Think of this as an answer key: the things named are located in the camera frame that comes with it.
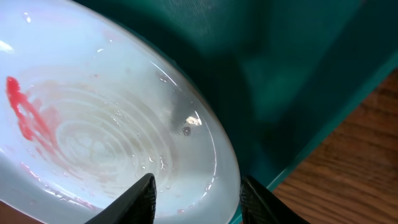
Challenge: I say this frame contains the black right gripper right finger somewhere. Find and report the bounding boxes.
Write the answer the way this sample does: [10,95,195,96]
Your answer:
[240,175,309,224]

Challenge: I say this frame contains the teal plastic tray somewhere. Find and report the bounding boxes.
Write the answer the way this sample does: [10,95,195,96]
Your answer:
[81,0,397,223]

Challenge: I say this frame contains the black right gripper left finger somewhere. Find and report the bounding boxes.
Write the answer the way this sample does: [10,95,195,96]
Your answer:
[85,173,157,224]

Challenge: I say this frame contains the light blue plate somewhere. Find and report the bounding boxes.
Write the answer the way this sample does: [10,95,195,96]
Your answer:
[1,0,240,223]

